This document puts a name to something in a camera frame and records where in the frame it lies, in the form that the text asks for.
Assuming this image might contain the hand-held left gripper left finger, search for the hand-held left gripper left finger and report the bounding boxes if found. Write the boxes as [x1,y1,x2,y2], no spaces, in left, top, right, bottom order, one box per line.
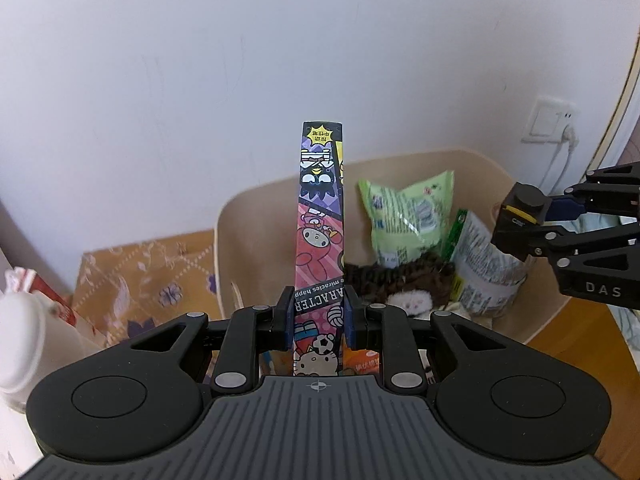
[131,285,296,395]

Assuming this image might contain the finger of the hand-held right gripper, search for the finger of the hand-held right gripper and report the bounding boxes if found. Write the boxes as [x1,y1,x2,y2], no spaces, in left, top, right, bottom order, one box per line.
[531,224,640,309]
[545,161,640,224]

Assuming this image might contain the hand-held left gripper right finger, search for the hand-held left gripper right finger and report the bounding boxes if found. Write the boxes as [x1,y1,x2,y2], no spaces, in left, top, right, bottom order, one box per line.
[344,285,526,395]

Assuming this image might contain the white plush toy brown hair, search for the white plush toy brown hair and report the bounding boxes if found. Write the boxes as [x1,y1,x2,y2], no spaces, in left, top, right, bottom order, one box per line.
[345,252,457,317]

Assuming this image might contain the cartoon print box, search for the cartoon print box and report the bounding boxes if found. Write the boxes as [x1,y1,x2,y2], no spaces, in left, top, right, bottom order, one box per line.
[291,121,347,377]

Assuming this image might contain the beige plastic basket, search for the beige plastic basket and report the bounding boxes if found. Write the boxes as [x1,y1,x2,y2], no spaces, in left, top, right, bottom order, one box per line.
[214,147,575,376]

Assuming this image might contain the grey green snack bag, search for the grey green snack bag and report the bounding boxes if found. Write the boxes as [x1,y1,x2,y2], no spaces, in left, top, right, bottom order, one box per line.
[442,209,528,317]

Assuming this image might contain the light green snack bag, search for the light green snack bag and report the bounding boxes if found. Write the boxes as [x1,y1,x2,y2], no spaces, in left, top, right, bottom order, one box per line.
[357,170,456,266]

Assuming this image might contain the wooden desktop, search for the wooden desktop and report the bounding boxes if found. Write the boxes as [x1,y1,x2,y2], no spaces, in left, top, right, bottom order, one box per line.
[525,300,640,406]

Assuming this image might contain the orange small box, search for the orange small box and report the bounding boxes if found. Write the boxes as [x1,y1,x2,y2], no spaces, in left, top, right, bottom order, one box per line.
[344,349,383,377]

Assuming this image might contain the light blue cloth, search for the light blue cloth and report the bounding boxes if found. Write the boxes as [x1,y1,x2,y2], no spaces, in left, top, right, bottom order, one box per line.
[575,212,640,358]

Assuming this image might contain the orange floral tablecloth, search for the orange floral tablecloth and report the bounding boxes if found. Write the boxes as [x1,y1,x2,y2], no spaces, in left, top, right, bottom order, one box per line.
[72,230,221,348]

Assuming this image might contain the red white box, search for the red white box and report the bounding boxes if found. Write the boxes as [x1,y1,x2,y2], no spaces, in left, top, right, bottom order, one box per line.
[5,267,108,348]

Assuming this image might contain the white thermos bottle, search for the white thermos bottle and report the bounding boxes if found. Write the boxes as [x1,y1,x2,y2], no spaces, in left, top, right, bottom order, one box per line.
[0,287,108,480]

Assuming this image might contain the white power plug cable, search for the white power plug cable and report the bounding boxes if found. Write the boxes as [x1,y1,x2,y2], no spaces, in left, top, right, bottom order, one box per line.
[541,124,581,196]

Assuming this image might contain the white wall outlet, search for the white wall outlet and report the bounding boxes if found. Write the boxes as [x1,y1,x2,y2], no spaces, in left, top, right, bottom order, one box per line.
[522,94,577,145]

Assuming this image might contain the beige wooden frame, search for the beige wooden frame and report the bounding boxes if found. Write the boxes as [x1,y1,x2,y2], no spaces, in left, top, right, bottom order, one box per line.
[597,35,640,171]

